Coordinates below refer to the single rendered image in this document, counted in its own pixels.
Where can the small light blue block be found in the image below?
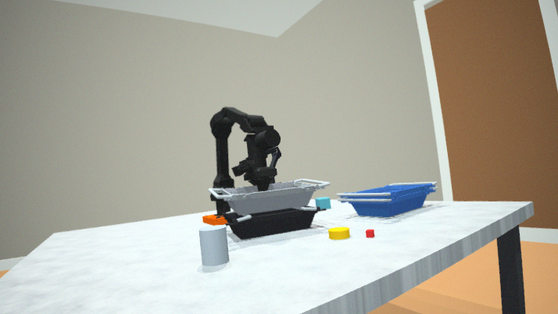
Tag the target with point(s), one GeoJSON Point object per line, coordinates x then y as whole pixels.
{"type": "Point", "coordinates": [323, 203]}

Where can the yellow short cylinder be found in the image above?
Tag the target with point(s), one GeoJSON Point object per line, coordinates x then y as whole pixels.
{"type": "Point", "coordinates": [339, 233]}

